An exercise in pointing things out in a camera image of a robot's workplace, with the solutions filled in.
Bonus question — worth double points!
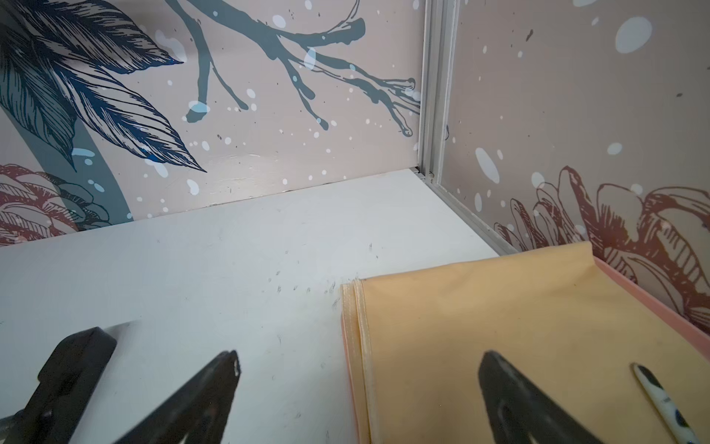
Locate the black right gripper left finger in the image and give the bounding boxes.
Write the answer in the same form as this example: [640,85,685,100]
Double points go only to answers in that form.
[118,351,241,443]

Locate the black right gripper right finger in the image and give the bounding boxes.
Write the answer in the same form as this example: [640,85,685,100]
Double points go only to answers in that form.
[478,351,600,443]

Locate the beige cloth mat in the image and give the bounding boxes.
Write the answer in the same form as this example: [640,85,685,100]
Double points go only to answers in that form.
[342,242,709,443]

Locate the black garment rack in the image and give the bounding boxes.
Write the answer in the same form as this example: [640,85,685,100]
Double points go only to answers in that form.
[1,327,118,443]

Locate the pink tray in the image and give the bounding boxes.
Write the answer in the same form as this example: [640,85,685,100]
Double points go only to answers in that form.
[594,256,710,361]

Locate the spotted handle spoon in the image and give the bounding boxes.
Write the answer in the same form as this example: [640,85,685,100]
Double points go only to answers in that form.
[630,363,700,444]

